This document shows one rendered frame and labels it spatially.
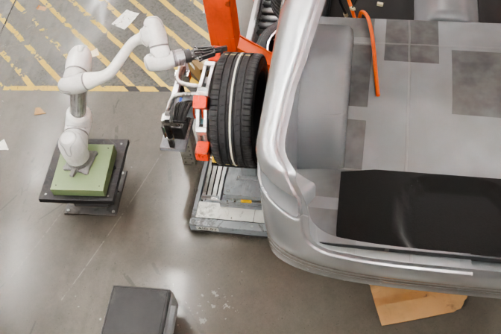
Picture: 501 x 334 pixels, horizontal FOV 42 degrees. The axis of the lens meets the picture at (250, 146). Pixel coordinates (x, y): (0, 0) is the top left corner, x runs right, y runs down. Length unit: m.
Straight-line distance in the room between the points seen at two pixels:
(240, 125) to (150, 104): 1.72
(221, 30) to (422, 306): 2.04
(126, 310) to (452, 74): 2.23
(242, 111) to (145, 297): 1.20
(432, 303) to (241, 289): 1.15
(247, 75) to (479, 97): 1.24
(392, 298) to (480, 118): 1.22
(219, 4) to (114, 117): 1.58
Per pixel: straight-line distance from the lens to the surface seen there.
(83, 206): 4.62
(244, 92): 3.45
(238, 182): 4.22
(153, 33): 3.46
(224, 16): 3.90
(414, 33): 3.94
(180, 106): 3.59
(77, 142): 4.15
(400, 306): 4.06
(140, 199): 4.55
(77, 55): 3.81
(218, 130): 3.49
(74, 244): 4.50
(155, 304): 3.77
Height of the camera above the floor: 3.71
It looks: 53 degrees down
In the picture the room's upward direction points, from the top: 8 degrees counter-clockwise
